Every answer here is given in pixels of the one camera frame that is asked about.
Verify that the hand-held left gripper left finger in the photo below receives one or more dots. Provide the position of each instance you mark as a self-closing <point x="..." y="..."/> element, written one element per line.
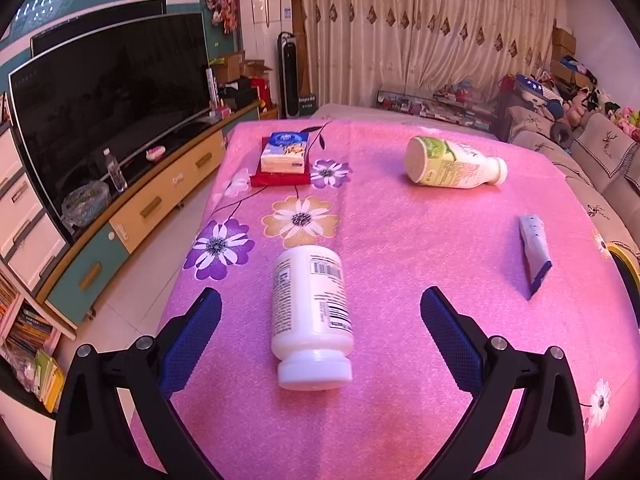
<point x="192" y="340"/>

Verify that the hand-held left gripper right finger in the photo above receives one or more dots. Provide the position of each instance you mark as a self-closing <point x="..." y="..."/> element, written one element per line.
<point x="450" y="340"/>

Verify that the white pill bottle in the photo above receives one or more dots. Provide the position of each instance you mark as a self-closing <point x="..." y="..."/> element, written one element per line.
<point x="310" y="300"/>

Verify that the yellow rimmed dark trash bin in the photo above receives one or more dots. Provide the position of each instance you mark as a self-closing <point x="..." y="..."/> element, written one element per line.
<point x="620" y="249"/>

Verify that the pink floral tablecloth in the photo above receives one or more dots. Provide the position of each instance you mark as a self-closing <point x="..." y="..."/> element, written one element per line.
<point x="400" y="240"/>

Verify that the teal and yellow television cabinet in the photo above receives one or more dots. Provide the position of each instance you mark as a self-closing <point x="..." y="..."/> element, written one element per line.
<point x="165" y="180"/>

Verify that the shelf of books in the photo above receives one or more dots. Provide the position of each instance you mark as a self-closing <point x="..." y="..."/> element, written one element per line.
<point x="30" y="330"/>

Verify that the white green label milk bottle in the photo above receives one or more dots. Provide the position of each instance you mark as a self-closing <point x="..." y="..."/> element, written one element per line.
<point x="450" y="165"/>

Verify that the red snack packet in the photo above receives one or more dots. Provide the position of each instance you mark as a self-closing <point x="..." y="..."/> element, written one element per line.
<point x="280" y="180"/>

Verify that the clear water bottle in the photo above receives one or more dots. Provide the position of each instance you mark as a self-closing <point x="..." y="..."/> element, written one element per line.
<point x="116" y="172"/>

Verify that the small pink object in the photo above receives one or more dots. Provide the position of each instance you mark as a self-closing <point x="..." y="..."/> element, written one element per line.
<point x="156" y="153"/>

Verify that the white drawer cabinet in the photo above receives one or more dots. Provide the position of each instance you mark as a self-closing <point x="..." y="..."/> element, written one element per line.
<point x="25" y="230"/>

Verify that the blue and yellow tissue pack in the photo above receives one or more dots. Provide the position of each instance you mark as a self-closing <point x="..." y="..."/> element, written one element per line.
<point x="282" y="157"/>

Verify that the grey neck pillow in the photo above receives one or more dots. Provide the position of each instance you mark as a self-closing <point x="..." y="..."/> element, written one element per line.
<point x="557" y="135"/>

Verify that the long clear display box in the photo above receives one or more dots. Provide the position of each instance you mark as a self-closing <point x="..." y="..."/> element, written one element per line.
<point x="425" y="107"/>

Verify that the black curved television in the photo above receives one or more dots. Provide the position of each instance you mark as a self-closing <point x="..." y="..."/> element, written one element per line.
<point x="100" y="110"/>

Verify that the beige sofa with deer covers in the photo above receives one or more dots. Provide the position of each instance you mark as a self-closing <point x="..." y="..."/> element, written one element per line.
<point x="610" y="150"/>

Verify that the open cardboard boxes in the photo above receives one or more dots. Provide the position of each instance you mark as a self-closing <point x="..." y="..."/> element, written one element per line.
<point x="230" y="65"/>

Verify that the black tower fan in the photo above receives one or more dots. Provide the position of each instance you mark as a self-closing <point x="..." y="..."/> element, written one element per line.
<point x="289" y="75"/>

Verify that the pile of plush toys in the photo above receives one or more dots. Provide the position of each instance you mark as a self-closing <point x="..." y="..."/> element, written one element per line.
<point x="625" y="117"/>

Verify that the cream patterned curtain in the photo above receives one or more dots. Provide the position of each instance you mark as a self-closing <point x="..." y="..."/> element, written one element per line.
<point x="410" y="35"/>

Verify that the stacked brown cardboard boxes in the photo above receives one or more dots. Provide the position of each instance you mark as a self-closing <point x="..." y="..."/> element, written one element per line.
<point x="562" y="50"/>

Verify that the white standing air conditioner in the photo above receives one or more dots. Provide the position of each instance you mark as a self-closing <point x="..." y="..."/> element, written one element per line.
<point x="262" y="20"/>

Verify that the artificial flower wall decoration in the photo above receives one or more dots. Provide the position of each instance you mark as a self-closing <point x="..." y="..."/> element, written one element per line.
<point x="222" y="2"/>

